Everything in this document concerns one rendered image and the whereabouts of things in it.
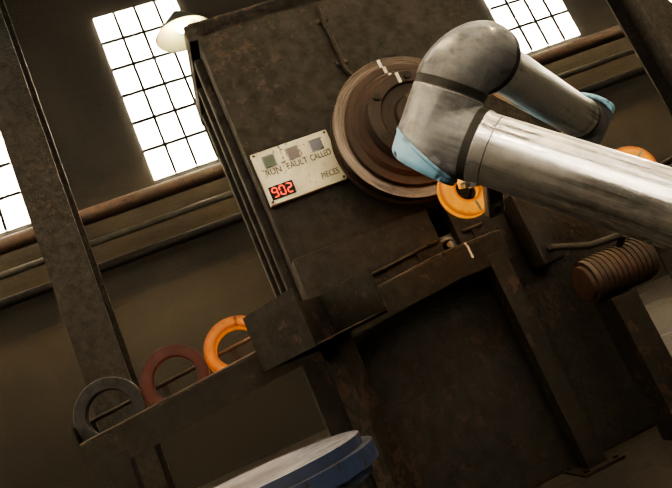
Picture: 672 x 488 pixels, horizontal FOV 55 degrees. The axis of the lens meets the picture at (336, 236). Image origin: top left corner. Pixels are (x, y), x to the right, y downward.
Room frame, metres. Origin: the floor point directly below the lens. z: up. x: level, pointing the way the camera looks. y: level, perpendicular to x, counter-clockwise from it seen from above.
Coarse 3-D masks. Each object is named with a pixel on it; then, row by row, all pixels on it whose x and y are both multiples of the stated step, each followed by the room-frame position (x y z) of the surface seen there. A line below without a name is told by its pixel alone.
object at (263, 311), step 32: (352, 288) 1.65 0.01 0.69; (256, 320) 1.51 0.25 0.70; (288, 320) 1.44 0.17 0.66; (320, 320) 1.71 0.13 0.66; (352, 320) 1.68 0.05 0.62; (256, 352) 1.54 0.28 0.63; (288, 352) 1.47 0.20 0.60; (352, 352) 1.57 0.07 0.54; (352, 384) 1.54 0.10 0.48; (352, 416) 1.57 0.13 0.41; (384, 416) 1.58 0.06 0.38; (384, 448) 1.55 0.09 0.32; (384, 480) 1.56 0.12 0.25
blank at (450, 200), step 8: (440, 184) 1.70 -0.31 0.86; (440, 192) 1.70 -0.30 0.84; (448, 192) 1.70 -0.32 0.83; (456, 192) 1.70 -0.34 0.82; (480, 192) 1.72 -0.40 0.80; (440, 200) 1.72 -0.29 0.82; (448, 200) 1.70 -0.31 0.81; (456, 200) 1.70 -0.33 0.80; (464, 200) 1.71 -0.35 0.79; (472, 200) 1.71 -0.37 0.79; (480, 200) 1.72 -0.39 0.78; (448, 208) 1.71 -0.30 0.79; (456, 208) 1.70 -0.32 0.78; (464, 208) 1.70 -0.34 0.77; (472, 208) 1.71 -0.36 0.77; (480, 208) 1.71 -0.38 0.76; (456, 216) 1.73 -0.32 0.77; (464, 216) 1.72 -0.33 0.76; (472, 216) 1.72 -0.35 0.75
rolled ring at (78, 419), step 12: (96, 384) 1.70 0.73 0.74; (108, 384) 1.70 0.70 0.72; (120, 384) 1.71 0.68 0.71; (132, 384) 1.72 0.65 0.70; (84, 396) 1.69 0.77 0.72; (96, 396) 1.72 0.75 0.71; (132, 396) 1.71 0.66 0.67; (84, 408) 1.69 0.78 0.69; (144, 408) 1.72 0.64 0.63; (84, 420) 1.69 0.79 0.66; (84, 432) 1.68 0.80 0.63; (96, 432) 1.71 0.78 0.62
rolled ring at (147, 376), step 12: (168, 348) 1.75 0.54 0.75; (180, 348) 1.75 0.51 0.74; (192, 348) 1.76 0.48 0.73; (156, 360) 1.74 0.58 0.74; (192, 360) 1.76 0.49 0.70; (204, 360) 1.76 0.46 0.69; (144, 372) 1.73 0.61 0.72; (204, 372) 1.76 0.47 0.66; (144, 384) 1.73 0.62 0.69; (144, 396) 1.72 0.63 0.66; (156, 396) 1.73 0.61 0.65
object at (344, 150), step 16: (368, 64) 1.91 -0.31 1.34; (384, 64) 1.92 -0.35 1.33; (416, 64) 1.94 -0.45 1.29; (352, 80) 1.89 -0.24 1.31; (336, 112) 1.87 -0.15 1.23; (336, 128) 1.87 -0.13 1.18; (336, 144) 1.87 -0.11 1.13; (352, 160) 1.87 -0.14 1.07; (368, 176) 1.88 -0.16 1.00; (384, 192) 1.89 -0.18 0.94; (400, 192) 1.89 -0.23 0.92; (416, 192) 1.90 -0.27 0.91; (432, 192) 1.91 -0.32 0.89
